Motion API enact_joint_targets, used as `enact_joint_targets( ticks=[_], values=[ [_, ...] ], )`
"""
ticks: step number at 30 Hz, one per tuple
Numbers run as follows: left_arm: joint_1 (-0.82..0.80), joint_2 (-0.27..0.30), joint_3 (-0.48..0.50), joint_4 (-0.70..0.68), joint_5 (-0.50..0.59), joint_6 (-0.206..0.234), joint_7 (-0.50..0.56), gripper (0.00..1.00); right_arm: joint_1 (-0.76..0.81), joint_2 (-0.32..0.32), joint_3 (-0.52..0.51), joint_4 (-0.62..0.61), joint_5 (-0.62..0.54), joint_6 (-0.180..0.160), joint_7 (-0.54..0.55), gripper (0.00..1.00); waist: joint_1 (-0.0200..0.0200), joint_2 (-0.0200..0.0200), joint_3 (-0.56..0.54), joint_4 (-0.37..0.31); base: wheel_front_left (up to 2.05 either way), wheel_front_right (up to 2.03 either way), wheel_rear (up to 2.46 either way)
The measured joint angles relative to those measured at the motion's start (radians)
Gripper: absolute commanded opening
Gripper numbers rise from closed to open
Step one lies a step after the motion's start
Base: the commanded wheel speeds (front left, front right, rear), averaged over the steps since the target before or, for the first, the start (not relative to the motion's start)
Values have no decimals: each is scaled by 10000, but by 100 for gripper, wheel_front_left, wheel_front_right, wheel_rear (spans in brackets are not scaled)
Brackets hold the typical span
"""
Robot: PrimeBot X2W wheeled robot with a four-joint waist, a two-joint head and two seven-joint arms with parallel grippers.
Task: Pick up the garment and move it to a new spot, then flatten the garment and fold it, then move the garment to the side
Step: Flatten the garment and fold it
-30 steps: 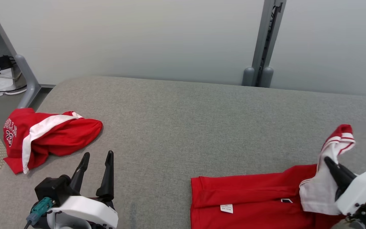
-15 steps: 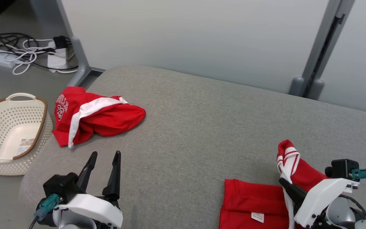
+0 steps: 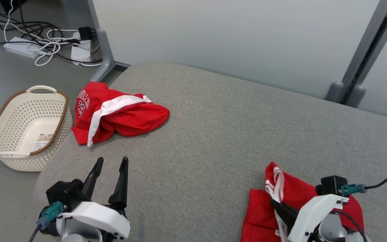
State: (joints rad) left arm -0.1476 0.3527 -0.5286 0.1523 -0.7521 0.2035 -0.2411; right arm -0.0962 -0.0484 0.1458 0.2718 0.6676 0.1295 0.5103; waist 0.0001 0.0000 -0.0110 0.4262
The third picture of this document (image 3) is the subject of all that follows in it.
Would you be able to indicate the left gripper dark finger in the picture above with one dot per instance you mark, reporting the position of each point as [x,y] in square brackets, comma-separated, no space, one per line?
[92,181]
[121,188]

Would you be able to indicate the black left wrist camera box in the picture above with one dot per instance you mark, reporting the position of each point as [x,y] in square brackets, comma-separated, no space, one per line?
[64,195]

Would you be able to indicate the grey rounded partition foot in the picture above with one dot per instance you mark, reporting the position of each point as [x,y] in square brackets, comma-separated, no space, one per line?
[334,91]
[356,95]

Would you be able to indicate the cream perforated laundry basket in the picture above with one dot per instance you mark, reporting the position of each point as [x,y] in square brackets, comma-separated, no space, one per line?
[29,134]

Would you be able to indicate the grey metal partition leg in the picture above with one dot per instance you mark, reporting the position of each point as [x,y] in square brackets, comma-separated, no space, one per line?
[104,50]

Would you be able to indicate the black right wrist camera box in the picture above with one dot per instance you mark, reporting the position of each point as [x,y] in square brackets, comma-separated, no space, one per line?
[331,185]

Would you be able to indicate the red Bulls basketball shorts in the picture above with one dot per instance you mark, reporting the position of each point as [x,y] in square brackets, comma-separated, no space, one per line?
[126,117]

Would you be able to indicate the short white power strip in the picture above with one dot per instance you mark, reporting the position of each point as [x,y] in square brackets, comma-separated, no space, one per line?
[81,52]

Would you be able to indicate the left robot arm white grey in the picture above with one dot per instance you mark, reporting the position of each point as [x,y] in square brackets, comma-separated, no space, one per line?
[72,233]

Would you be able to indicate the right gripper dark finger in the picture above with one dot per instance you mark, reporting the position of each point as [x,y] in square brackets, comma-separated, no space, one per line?
[286,209]
[288,222]

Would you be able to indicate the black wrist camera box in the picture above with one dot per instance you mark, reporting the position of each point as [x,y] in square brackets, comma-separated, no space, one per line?
[331,185]
[64,195]

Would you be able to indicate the red Bulls basketball jersey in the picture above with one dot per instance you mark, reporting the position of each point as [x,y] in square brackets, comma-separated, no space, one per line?
[301,195]

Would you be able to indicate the black power adapter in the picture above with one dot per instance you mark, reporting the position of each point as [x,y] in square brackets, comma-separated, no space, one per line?
[85,33]

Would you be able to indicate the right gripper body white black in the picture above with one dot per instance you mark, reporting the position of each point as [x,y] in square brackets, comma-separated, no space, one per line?
[314,211]

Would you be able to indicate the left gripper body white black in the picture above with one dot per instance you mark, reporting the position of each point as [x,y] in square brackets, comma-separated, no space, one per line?
[102,218]

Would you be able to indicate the grey slotted partition post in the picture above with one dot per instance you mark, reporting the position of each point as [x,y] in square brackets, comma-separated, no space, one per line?
[371,43]

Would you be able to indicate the long white power strip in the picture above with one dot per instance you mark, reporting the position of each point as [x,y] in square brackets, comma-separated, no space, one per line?
[20,47]

